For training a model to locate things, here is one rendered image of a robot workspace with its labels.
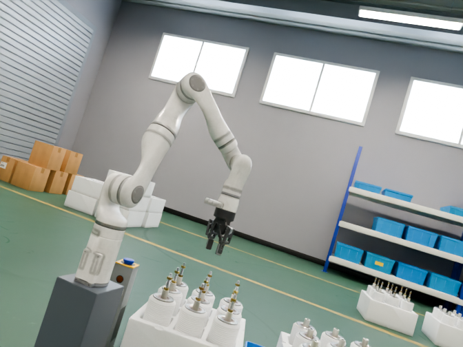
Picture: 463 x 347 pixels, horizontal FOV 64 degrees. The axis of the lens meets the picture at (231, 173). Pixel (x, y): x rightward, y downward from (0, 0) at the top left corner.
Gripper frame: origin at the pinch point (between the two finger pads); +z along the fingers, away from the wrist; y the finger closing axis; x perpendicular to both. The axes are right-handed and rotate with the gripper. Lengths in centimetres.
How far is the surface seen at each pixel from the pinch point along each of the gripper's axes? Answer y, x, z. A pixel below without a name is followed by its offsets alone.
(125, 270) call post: 18.1, 21.2, 17.1
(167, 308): 2.6, 9.2, 23.6
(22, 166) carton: 406, 26, 19
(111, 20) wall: 720, -68, -309
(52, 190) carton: 415, -16, 38
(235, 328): -12.3, -9.5, 22.5
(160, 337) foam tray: -1.2, 10.7, 31.6
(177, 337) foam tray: -4.6, 6.5, 29.7
